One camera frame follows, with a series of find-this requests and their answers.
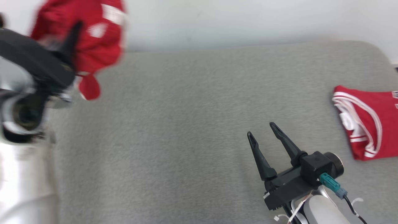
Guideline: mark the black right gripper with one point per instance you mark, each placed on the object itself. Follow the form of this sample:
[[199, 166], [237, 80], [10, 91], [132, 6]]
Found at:
[[286, 186]]

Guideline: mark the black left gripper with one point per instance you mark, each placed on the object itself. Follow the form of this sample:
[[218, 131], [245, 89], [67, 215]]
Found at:
[[31, 59]]

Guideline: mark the red white short-sleeve jersey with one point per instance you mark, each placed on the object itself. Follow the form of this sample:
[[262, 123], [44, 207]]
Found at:
[[385, 102], [99, 46]]

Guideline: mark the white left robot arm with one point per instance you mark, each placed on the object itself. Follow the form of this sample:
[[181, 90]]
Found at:
[[25, 180]]

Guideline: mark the grey fabric sofa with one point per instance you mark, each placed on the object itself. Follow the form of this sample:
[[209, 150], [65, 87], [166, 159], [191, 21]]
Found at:
[[186, 124]]

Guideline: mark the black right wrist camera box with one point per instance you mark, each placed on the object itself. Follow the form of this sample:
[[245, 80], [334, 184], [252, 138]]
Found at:
[[317, 165]]

